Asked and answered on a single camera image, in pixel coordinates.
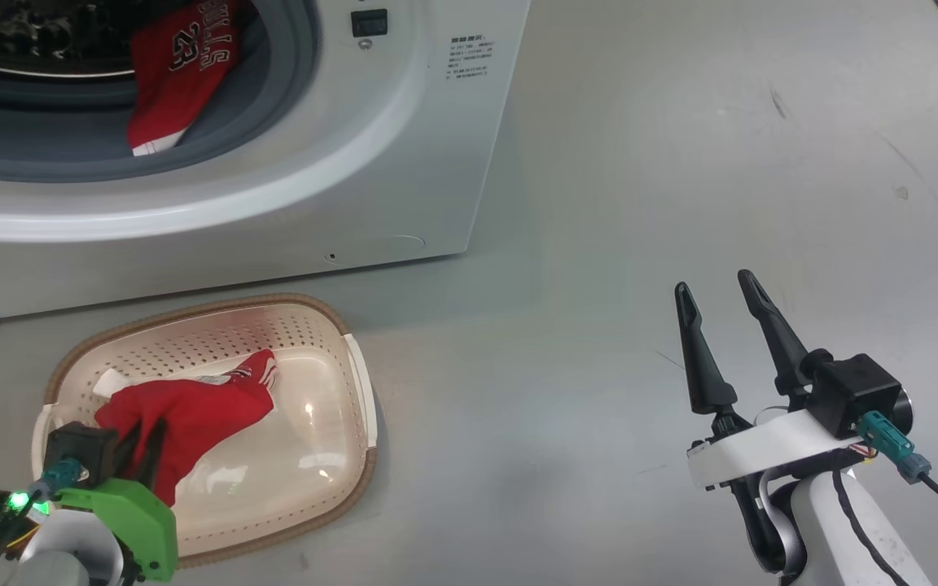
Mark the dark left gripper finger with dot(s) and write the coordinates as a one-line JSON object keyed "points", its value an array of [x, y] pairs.
{"points": [[155, 456], [129, 456]]}

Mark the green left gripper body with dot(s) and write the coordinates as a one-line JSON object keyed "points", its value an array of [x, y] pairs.
{"points": [[139, 521]]}

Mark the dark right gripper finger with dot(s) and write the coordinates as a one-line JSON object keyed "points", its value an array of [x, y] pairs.
{"points": [[778, 342], [705, 366]]}

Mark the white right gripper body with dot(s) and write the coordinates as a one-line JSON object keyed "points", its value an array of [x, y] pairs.
{"points": [[762, 448]]}

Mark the red garment with white stripes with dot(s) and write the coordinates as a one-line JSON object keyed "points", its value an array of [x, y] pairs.
{"points": [[208, 415]]}

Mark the red basketball jersey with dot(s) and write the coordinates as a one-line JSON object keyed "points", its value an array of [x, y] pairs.
{"points": [[180, 81]]}

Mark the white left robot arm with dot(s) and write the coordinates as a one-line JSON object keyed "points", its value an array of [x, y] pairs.
{"points": [[62, 553]]}

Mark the cream perforated laundry basket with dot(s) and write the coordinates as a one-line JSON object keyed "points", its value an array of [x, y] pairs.
{"points": [[306, 456]]}

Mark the white front-load washing machine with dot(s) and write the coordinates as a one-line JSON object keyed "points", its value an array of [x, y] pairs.
{"points": [[396, 146]]}

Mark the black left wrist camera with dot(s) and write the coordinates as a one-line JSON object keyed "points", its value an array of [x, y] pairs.
{"points": [[78, 452]]}

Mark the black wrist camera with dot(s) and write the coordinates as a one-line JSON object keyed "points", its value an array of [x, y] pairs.
{"points": [[78, 452], [852, 391]]}

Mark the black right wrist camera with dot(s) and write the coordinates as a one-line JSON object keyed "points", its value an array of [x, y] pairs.
{"points": [[852, 391]]}

